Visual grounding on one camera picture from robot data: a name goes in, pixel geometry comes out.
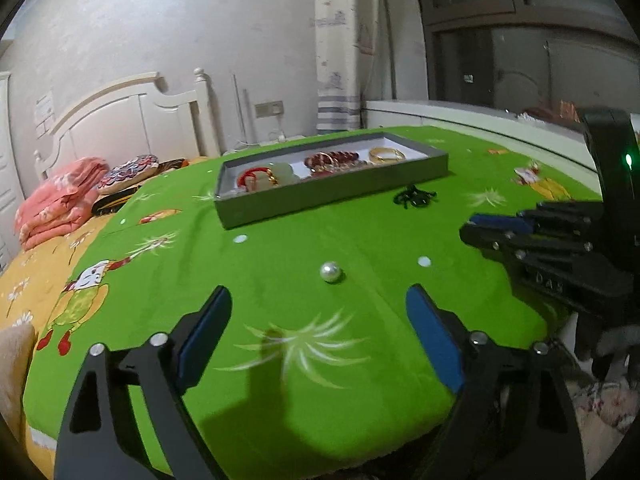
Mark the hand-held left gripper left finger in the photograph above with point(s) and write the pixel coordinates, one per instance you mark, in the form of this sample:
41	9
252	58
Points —
200	345

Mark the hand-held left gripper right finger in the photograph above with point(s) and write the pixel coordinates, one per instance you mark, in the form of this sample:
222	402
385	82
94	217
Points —
440	345

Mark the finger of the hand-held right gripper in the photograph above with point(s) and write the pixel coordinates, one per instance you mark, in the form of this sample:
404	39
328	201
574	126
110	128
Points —
490	237
500	223

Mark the white pearl bead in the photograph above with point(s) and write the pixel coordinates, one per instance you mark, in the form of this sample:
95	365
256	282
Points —
331	272

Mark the grey cardboard box tray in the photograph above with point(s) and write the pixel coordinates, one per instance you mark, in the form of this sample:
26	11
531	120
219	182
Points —
320	197

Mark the green jade bangle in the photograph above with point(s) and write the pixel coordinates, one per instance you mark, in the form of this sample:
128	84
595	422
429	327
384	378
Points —
285	172

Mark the person's right hand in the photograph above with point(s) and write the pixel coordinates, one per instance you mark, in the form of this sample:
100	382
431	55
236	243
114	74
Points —
585	340

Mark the white low cabinet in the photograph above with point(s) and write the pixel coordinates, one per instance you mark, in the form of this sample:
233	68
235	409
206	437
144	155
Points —
450	120

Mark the green printed tablecloth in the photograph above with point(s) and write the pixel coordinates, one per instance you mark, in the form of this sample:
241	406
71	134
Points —
280	260

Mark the floral patterned cloth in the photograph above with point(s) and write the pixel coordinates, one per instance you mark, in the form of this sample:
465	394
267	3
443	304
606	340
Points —
610	405

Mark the yellow floral bedspread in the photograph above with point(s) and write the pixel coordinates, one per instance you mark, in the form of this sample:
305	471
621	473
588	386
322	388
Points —
30	280

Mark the dark framed window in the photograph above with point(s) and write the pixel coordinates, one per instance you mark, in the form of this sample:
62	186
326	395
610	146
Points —
500	35

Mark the patterned round pillow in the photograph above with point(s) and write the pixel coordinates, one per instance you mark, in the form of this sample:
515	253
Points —
127	172

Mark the beige folded towel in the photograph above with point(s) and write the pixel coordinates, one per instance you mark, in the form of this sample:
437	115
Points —
15	375

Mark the pink folded blanket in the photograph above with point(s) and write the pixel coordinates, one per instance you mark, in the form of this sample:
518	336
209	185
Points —
55	200

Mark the white nightstand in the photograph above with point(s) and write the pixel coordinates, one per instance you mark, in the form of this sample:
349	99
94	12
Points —
280	142

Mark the printed curtain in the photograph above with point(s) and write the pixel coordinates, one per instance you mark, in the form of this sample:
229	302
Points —
345	45

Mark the white bed headboard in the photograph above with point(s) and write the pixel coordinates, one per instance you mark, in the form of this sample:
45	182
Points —
125	120

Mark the white desk lamp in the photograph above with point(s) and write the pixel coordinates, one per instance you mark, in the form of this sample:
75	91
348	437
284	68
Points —
236	110

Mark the white wardrobe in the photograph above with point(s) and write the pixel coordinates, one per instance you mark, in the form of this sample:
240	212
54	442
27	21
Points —
7	170

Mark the wall socket plate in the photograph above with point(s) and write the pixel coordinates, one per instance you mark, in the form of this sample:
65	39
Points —
269	109

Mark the paper notes on wall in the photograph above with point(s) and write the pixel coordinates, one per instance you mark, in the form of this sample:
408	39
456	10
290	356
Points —
44	112

